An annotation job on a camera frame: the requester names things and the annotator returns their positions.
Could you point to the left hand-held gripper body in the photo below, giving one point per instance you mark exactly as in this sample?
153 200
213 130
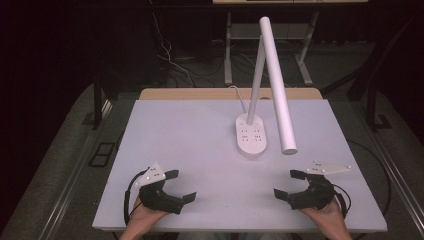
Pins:
160 198

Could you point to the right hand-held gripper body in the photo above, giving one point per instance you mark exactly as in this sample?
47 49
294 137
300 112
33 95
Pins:
316 195

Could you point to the aluminium floor rail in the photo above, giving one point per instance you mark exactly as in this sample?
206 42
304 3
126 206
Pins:
71 180
396 180

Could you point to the person's right hand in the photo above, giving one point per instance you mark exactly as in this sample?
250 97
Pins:
328 218

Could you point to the person's left hand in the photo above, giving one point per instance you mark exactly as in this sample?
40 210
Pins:
143 218

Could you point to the white desk lamp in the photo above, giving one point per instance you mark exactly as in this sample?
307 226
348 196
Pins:
276 83

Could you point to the grey metal desk frame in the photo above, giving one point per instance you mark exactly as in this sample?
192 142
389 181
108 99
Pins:
228 50

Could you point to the black floor frame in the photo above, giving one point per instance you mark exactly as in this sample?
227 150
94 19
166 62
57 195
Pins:
101 154

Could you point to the black metal stand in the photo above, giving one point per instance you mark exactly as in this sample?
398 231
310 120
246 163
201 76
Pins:
97 103
371 106

